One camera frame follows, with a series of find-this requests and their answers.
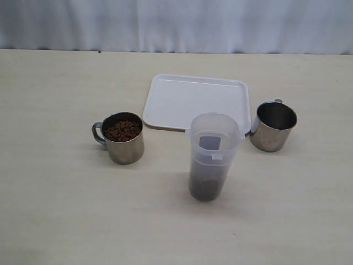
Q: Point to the steel mug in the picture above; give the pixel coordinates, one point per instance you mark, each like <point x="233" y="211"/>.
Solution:
<point x="272" y="125"/>
<point x="122" y="134"/>

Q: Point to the clear plastic pitcher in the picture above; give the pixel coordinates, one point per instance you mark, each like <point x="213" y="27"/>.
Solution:
<point x="214" y="139"/>

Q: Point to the white plastic tray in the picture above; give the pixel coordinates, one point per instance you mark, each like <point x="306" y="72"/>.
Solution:
<point x="174" y="100"/>

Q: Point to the white curtain backdrop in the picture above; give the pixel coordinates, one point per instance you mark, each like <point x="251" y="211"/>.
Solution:
<point x="253" y="27"/>

